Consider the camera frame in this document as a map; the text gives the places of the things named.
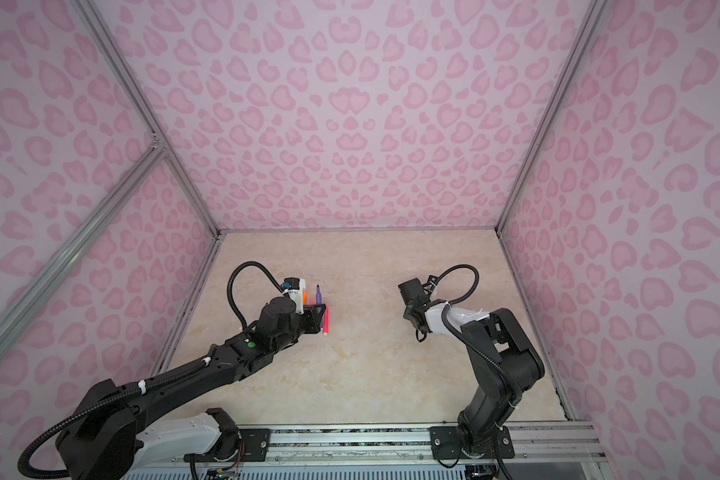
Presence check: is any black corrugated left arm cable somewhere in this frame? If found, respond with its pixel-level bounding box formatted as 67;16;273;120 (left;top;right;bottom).
16;260;286;480

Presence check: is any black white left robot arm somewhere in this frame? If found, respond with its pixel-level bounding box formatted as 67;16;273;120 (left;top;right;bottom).
55;297;326;479

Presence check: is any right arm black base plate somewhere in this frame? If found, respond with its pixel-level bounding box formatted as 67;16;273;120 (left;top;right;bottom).
428;424;516;462

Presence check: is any pink highlighter pen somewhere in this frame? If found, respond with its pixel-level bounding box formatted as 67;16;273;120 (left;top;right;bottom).
322;304;330;335

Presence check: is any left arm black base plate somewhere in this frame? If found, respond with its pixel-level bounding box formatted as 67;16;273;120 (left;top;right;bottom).
182;428;272;463

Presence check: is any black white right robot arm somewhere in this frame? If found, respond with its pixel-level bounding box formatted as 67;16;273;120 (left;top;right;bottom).
398;279;545;461

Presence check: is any aluminium front rail frame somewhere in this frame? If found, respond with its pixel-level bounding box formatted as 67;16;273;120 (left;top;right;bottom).
86;422;613;480

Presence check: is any diagonal aluminium wall strut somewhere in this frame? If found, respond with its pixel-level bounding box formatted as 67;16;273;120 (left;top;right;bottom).
0;140;165;362

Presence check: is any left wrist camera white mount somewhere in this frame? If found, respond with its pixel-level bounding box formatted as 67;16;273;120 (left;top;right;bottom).
282;277;307;314

